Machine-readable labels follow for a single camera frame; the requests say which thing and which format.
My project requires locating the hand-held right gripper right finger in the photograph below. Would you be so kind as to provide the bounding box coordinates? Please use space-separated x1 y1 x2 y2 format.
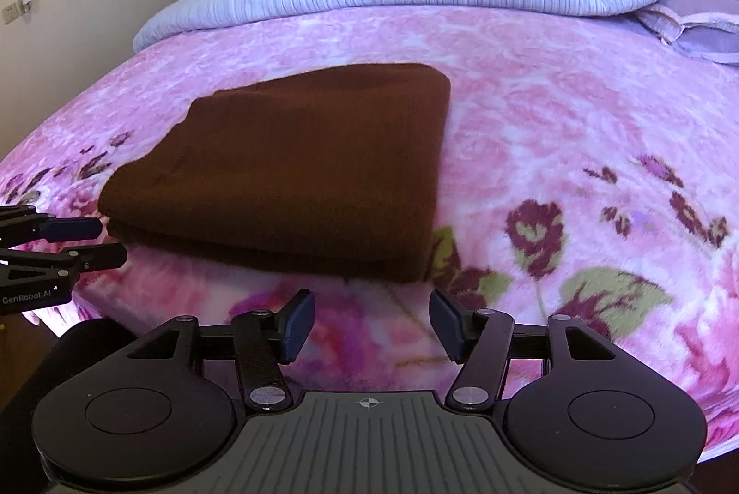
428 288 625 408

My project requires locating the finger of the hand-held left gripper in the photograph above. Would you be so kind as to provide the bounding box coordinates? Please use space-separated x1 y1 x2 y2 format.
0 241 128 283
0 205 104 248

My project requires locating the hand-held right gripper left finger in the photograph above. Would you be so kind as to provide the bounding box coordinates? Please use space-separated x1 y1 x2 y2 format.
115 289 317 411

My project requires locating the brown garment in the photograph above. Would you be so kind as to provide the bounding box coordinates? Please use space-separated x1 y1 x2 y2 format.
97 62 452 285

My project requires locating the pink floral blanket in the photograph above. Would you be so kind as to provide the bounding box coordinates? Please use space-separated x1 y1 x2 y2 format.
0 3 739 457

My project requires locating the purple pillow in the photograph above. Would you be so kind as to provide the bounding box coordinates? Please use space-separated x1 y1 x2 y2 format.
634 0 739 67

